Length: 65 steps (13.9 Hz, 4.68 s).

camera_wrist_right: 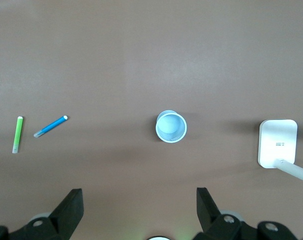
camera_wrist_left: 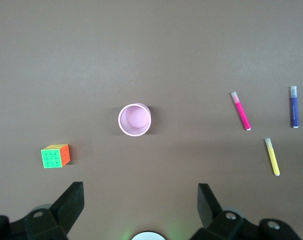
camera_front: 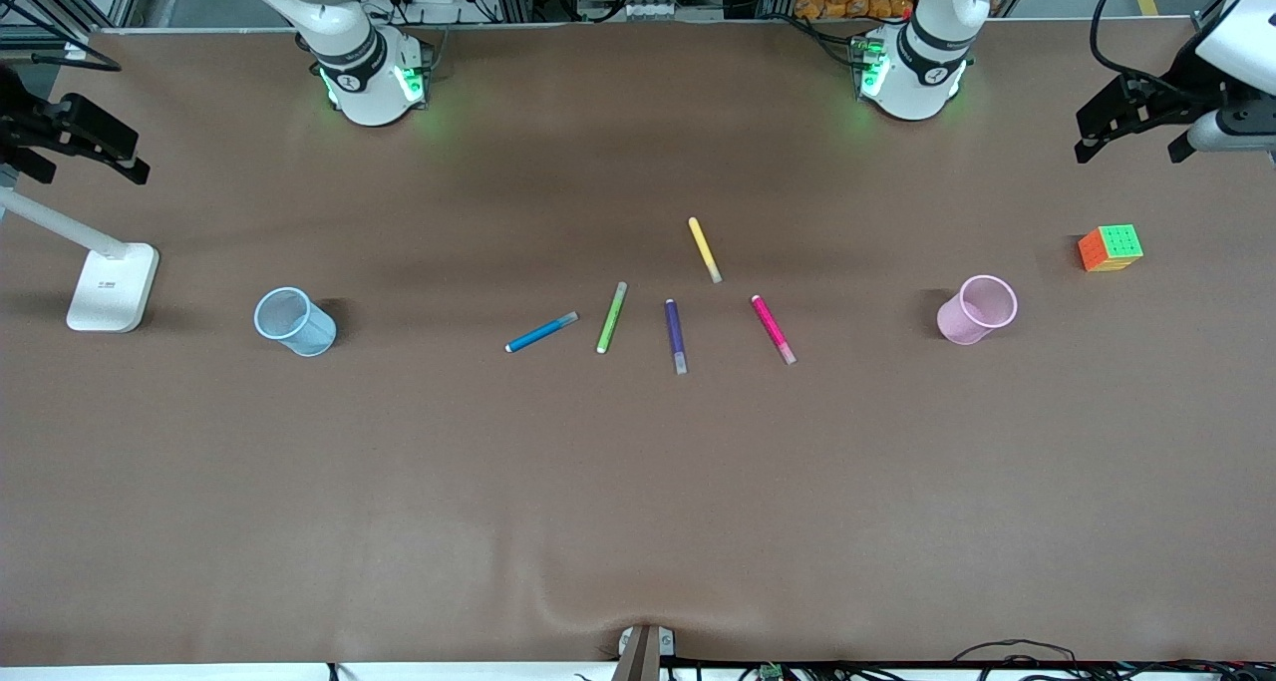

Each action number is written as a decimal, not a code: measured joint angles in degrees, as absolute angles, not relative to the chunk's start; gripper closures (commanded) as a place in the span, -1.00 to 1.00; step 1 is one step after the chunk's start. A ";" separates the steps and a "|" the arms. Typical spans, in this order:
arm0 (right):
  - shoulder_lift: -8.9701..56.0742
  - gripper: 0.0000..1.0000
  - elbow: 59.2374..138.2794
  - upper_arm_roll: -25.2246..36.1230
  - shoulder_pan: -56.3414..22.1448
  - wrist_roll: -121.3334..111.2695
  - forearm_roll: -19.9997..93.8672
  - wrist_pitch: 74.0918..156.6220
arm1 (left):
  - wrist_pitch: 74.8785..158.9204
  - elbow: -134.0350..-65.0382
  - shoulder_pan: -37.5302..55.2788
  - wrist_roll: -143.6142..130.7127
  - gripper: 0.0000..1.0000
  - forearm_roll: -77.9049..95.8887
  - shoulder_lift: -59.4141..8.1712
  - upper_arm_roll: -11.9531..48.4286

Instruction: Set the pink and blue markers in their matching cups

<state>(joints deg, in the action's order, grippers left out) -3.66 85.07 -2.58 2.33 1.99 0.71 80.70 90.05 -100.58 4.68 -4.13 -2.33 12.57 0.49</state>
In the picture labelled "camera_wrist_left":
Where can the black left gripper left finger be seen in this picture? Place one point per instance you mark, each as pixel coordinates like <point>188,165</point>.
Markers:
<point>64,207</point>

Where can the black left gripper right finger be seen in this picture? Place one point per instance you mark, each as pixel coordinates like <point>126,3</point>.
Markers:
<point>209,207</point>

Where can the pink marker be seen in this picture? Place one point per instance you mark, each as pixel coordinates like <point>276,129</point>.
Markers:
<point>241,112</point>

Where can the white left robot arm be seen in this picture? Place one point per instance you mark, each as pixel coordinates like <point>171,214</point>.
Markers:
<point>149,236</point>

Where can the colourful puzzle cube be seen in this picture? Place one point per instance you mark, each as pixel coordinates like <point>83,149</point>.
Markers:
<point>52,157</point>

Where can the yellow marker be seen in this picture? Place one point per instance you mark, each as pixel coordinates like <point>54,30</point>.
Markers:
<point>273,158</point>

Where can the pink mesh cup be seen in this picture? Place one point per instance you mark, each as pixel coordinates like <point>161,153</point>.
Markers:
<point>135,121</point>

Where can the purple marker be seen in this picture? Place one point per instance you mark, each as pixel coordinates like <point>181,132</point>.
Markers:
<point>294,110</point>

